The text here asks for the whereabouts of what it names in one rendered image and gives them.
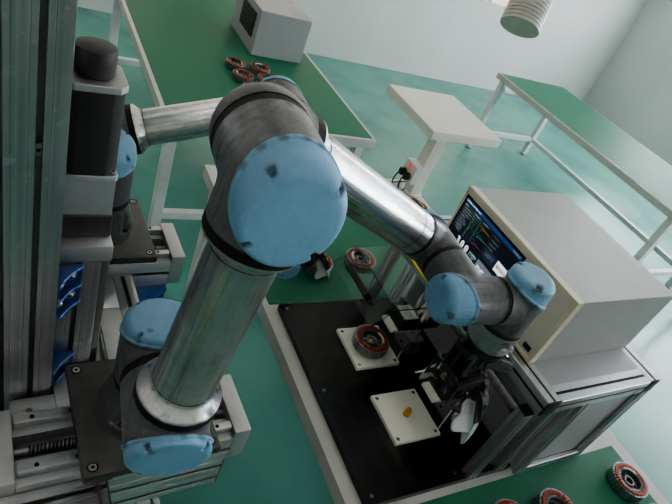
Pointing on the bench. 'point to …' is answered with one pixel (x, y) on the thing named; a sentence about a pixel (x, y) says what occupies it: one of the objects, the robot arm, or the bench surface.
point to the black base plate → (337, 318)
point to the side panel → (577, 431)
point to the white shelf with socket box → (436, 131)
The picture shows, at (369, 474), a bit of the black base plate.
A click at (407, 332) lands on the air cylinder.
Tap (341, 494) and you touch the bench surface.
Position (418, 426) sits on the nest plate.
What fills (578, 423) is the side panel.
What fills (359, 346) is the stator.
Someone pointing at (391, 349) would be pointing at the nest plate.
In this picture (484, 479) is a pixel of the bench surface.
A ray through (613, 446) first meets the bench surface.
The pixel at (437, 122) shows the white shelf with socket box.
